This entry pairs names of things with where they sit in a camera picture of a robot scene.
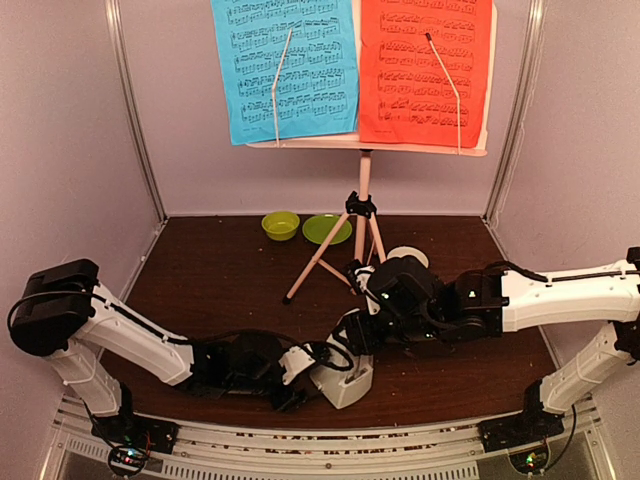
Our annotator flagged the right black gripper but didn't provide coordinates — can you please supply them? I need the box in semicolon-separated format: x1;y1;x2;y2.
332;307;445;357

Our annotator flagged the white metronome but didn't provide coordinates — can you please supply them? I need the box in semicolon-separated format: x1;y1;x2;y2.
310;328;374;409

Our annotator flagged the pink music stand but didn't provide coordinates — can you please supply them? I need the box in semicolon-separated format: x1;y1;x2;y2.
244;0;499;306

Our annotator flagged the red sheet music paper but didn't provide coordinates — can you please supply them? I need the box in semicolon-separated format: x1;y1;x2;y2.
358;1;497;153

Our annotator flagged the blue sheet music paper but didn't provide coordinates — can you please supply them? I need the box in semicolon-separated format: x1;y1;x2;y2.
211;0;359;146

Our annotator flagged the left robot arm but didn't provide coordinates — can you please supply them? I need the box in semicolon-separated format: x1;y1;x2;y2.
7;259;326;444

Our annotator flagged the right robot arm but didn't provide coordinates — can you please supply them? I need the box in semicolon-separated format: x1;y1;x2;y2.
332;247;639;442

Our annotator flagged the white and blue bowl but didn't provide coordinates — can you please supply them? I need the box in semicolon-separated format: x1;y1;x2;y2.
387;246;429;268

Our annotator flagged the green plate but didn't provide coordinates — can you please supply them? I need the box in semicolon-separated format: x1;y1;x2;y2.
302;214;352;246

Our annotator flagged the lime green bowl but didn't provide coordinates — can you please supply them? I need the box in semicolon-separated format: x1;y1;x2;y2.
261;211;300;241

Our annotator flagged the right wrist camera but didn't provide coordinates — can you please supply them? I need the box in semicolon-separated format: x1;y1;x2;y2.
345;260;380;315

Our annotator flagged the front aluminium rail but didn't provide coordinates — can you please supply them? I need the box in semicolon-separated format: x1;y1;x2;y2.
36;395;620;479

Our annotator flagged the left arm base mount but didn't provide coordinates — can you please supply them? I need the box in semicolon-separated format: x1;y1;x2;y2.
90;415;179;478

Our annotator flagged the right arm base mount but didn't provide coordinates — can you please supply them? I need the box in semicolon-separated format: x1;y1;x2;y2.
478;412;564;475

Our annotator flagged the right aluminium frame post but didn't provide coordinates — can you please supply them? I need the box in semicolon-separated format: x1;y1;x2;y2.
484;0;547;231

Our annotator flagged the aluminium frame post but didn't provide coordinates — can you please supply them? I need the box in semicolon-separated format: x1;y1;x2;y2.
104;0;169;226
484;0;547;231

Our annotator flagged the left aluminium frame post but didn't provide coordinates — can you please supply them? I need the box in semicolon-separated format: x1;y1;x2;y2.
104;0;169;226

